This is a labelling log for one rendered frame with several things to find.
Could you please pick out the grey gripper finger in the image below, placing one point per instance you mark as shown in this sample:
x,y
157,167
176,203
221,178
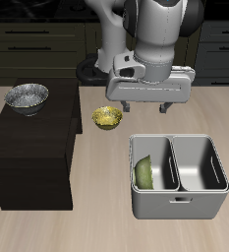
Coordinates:
x,y
125,106
165,107

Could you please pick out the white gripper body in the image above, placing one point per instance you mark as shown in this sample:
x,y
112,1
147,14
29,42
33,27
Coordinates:
x,y
152,89

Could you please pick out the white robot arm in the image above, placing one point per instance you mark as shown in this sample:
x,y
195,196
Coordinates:
x,y
155,36

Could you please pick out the yellow bowl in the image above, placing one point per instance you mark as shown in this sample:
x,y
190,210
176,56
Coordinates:
x,y
107,117

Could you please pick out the green bowl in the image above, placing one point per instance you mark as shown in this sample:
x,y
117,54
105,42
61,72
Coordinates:
x,y
144,174

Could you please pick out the white basket with two bins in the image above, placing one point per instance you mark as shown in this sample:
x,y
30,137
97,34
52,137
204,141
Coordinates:
x,y
180,177

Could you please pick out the dark wooden cabinet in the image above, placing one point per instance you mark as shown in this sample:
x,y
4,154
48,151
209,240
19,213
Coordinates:
x,y
34,144

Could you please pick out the dark kitchen cupboards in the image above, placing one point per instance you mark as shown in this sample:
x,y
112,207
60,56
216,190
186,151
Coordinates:
x,y
37,49

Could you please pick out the flat black base plate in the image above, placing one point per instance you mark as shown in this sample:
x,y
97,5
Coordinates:
x,y
88,72

